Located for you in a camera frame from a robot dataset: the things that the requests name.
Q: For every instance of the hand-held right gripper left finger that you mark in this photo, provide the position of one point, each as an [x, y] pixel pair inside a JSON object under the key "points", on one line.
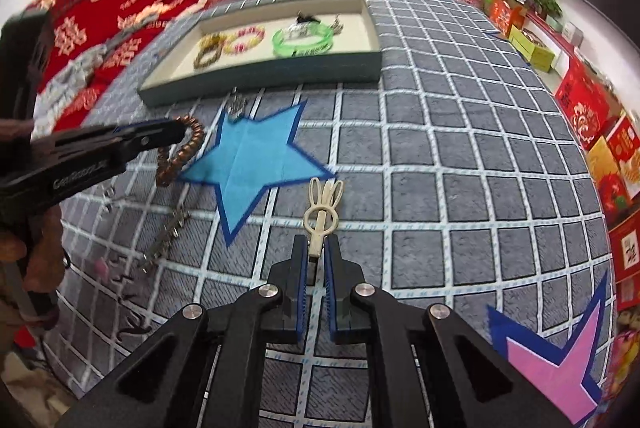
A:
{"points": [[300, 288]]}

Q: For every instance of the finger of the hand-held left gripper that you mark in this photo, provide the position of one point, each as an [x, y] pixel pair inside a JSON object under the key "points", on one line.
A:
{"points": [[155, 133]]}

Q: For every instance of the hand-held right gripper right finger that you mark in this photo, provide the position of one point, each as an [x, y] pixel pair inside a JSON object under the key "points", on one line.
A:
{"points": [[330, 293]]}

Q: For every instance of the cream rabbit hair clip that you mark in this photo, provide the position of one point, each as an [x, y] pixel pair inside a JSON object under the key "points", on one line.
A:
{"points": [[317, 238]]}

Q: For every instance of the grey shallow tray box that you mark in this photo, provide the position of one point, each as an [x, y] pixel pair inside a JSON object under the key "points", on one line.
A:
{"points": [[250, 86]]}

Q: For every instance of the green translucent bangle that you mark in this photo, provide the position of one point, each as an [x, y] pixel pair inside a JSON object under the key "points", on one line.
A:
{"points": [[282, 44]]}

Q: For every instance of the black hair claw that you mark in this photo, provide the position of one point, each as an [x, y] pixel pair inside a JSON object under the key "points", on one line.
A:
{"points": [[305, 16]]}

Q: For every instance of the person's left hand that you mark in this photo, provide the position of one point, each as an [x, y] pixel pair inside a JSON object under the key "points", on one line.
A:
{"points": [[42, 253]]}

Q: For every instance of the silver hair clip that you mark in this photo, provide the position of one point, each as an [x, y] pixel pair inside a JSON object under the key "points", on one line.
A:
{"points": [[236, 104]]}

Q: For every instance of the red printed sofa cover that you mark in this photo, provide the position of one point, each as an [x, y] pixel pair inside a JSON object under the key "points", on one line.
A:
{"points": [[100, 13]]}

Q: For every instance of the small clear packet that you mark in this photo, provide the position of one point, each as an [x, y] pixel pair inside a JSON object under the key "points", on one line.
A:
{"points": [[300, 29]]}

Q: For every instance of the grey checked blanket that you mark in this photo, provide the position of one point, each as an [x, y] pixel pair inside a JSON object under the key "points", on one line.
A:
{"points": [[450, 158]]}

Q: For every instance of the yellow green box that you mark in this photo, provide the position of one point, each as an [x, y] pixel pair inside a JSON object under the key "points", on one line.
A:
{"points": [[532, 51]]}

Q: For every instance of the red gift box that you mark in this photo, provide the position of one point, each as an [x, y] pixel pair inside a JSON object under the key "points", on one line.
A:
{"points": [[585, 103]]}

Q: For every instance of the orange red carton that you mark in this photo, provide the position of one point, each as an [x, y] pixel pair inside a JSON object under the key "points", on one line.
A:
{"points": [[620, 158]]}

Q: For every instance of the potted green plant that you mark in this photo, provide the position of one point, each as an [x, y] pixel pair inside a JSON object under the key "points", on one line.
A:
{"points": [[545, 6]]}

